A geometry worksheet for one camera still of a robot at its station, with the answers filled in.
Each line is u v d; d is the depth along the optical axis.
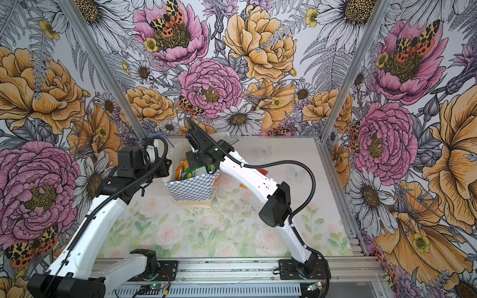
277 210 0.57
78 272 0.38
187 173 0.87
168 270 0.73
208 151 0.57
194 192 0.77
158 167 0.53
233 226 0.86
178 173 0.87
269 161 0.54
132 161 0.55
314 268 0.66
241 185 0.78
